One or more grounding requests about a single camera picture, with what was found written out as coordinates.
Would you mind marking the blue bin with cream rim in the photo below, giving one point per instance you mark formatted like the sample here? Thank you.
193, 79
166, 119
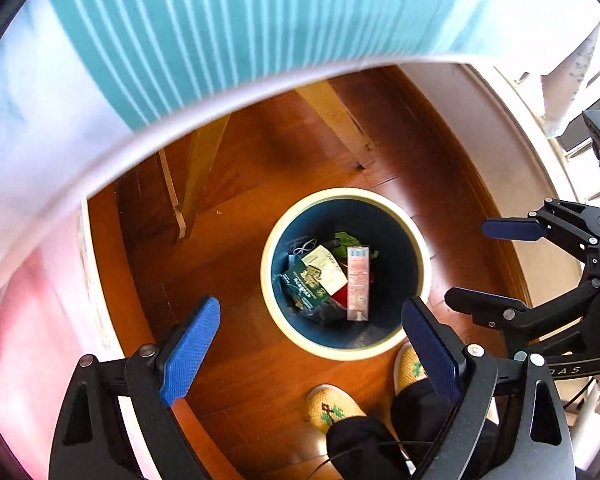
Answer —
380, 230

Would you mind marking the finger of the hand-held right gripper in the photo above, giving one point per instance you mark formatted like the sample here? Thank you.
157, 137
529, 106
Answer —
512, 229
485, 305

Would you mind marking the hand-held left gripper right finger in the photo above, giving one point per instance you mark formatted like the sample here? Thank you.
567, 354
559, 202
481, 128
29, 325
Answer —
432, 350

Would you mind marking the red and white drink carton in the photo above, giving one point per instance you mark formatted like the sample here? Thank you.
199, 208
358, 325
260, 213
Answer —
358, 285

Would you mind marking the dark printed packet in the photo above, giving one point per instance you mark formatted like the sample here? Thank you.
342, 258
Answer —
305, 287

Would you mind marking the person's left leg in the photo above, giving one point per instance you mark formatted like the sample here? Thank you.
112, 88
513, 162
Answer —
360, 452

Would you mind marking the cream cardboard box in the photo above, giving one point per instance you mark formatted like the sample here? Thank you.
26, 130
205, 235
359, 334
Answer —
327, 265

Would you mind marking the printed blue tablecloth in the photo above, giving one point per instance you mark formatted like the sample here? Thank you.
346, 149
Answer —
230, 35

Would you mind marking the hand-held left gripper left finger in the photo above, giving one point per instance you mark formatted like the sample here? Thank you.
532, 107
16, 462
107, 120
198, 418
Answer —
190, 350

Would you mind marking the wooden table leg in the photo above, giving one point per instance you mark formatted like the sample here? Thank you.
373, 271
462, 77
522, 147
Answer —
340, 115
205, 160

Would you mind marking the green paper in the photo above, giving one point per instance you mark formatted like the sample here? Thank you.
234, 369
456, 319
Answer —
342, 237

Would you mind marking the pink blanket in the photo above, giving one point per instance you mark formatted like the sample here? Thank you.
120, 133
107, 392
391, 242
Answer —
25, 335

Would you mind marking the yellow knitted slipper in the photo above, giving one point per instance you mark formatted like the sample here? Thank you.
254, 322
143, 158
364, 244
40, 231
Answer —
409, 365
330, 405

